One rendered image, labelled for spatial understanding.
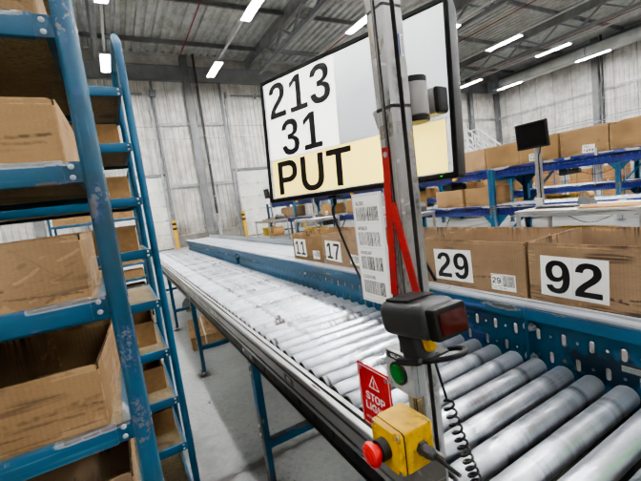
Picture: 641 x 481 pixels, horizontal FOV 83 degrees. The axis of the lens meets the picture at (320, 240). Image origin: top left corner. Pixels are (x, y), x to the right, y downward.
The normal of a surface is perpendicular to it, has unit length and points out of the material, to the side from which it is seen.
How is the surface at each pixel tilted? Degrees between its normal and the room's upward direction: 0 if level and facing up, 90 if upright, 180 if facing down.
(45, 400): 91
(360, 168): 86
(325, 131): 86
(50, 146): 90
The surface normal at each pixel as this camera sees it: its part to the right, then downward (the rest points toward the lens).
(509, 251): -0.86, 0.17
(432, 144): -0.66, 0.10
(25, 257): 0.50, 0.04
